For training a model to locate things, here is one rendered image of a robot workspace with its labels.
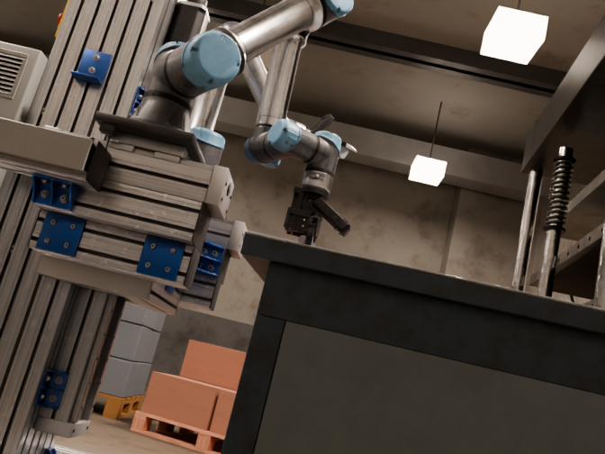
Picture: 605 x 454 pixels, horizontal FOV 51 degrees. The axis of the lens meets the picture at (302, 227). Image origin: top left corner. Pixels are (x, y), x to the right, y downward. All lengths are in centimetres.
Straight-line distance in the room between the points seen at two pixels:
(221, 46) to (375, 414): 83
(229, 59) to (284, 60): 33
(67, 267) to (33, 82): 51
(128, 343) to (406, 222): 662
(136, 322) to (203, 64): 398
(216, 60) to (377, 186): 965
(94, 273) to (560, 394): 103
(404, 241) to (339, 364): 980
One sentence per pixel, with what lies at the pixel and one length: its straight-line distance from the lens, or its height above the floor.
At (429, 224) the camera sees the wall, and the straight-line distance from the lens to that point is 1097.
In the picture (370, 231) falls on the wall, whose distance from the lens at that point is 1078.
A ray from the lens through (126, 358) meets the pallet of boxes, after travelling 526.
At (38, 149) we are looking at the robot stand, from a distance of 140.
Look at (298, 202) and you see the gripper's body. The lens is 159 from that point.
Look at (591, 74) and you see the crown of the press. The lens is 245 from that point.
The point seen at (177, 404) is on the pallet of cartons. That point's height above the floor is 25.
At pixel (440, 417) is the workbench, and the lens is 106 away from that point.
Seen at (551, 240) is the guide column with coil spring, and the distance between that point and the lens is 271.
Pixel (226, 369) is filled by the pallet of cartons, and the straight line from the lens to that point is 494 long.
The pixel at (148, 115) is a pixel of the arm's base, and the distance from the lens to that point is 150.
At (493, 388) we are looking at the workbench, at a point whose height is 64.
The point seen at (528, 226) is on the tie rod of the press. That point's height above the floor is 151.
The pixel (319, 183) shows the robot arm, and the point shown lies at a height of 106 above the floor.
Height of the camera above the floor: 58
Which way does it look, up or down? 13 degrees up
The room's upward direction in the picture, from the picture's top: 14 degrees clockwise
